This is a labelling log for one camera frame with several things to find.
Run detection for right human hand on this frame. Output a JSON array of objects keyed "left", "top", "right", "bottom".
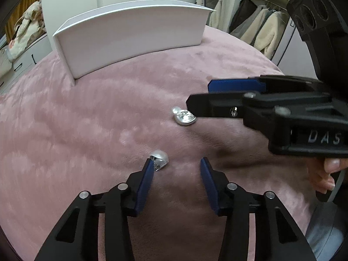
[{"left": 307, "top": 158, "right": 343, "bottom": 194}]

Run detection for hanging grey jacket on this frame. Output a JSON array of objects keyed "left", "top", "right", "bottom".
[{"left": 230, "top": 5, "right": 273, "bottom": 45}]

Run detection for hanging cream garment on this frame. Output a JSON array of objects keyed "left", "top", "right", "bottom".
[{"left": 254, "top": 11, "right": 286, "bottom": 60}]

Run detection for hanging black garment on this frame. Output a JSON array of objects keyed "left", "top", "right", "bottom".
[{"left": 229, "top": 0, "right": 258, "bottom": 32}]

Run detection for white wardrobe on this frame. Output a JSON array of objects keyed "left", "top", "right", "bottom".
[{"left": 196, "top": 0, "right": 316, "bottom": 78}]

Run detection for pink fluffy blanket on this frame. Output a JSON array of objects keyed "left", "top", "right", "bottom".
[{"left": 1, "top": 27, "right": 316, "bottom": 260}]

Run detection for white storage box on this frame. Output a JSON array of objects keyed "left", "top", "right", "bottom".
[{"left": 52, "top": 0, "right": 212, "bottom": 81}]

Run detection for white drawer cabinet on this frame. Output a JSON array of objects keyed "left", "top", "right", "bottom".
[{"left": 1, "top": 34, "right": 52, "bottom": 94}]

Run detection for beige clothes pile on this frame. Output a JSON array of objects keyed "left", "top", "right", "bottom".
[{"left": 7, "top": 0, "right": 46, "bottom": 62}]

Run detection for mustard yellow curtain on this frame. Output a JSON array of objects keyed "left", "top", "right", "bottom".
[{"left": 4, "top": 0, "right": 39, "bottom": 43}]

